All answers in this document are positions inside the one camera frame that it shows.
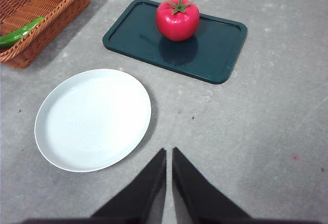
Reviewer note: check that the green chili pepper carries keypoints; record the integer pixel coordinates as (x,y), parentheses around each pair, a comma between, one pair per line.
(15,35)

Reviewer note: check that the brown wicker basket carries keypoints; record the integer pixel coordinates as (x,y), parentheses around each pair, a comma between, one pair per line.
(51,29)

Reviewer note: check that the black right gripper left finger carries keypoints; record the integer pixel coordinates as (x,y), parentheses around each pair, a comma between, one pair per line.
(143,195)

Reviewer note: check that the dark green rectangular tray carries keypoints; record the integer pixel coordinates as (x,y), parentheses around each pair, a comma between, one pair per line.
(217,49)

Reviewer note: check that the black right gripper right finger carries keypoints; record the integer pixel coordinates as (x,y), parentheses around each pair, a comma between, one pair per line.
(194,195)

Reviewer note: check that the red tomato with green stem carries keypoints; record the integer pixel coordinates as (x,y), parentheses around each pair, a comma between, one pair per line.
(176,24)

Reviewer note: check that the white round plate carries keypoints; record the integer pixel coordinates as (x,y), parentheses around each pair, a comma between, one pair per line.
(92,121)

